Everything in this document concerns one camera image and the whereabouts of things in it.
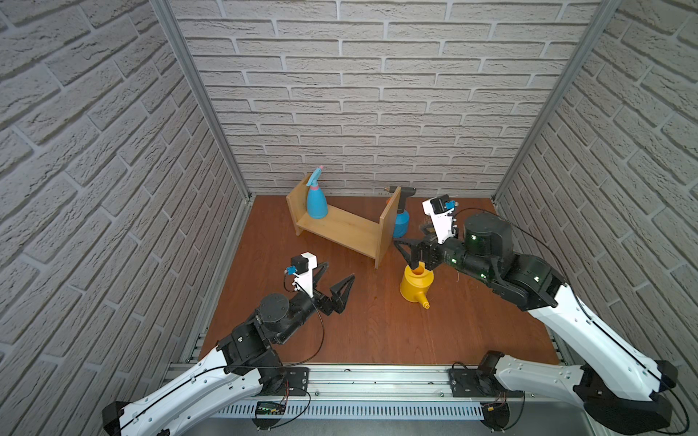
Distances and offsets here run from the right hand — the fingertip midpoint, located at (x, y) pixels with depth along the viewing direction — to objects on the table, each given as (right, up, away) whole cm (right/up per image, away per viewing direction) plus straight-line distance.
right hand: (401, 239), depth 60 cm
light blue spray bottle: (-25, +10, +39) cm, 48 cm away
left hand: (-14, -6, +4) cm, 16 cm away
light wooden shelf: (-8, -1, +38) cm, 39 cm away
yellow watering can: (+8, -16, +23) cm, 29 cm away
